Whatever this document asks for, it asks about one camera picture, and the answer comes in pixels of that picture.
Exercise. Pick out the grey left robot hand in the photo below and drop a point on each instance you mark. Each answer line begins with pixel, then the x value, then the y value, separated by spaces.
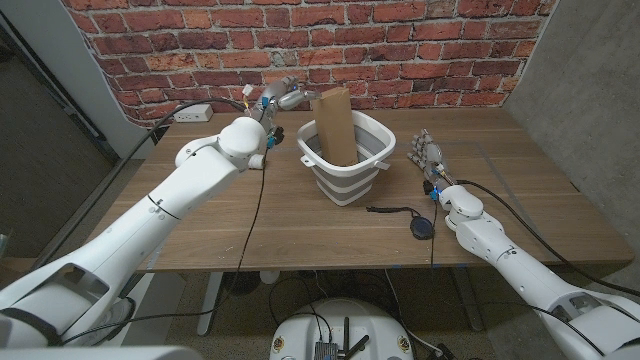
pixel 280 95

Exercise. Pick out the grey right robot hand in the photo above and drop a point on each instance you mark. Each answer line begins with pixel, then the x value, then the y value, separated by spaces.
pixel 432 155

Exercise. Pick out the brown cardboard box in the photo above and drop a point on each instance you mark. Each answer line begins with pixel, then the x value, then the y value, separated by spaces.
pixel 334 125

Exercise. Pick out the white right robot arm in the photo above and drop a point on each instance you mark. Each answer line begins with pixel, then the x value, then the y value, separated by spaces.
pixel 500 250

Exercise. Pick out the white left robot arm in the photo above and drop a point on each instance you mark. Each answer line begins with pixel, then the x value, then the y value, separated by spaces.
pixel 150 215

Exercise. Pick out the white grey collapsible bucket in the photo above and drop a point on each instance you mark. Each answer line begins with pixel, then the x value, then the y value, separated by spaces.
pixel 345 185

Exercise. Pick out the white thread spool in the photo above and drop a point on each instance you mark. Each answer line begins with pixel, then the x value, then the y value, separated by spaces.
pixel 256 162

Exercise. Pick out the white power outlet box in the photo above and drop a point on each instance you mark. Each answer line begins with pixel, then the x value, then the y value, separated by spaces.
pixel 192 113

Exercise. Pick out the dark table leg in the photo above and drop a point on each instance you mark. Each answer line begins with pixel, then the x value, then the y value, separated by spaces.
pixel 467 300

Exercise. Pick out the small white round object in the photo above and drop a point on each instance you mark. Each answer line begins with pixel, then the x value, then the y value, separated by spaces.
pixel 270 276

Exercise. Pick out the black round floor object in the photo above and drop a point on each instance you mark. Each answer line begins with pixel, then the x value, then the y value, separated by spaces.
pixel 242 284

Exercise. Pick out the white table leg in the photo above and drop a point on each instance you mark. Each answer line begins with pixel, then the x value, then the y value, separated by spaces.
pixel 210 300

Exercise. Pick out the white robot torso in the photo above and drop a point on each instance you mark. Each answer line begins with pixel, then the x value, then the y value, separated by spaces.
pixel 300 330

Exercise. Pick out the black antenna module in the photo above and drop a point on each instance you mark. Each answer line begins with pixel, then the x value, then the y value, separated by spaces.
pixel 325 350

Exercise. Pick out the dark grey perforated panel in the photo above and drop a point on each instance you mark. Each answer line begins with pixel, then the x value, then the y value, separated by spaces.
pixel 40 150

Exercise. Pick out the printed brick wall backdrop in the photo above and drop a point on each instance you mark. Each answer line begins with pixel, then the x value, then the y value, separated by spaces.
pixel 350 40

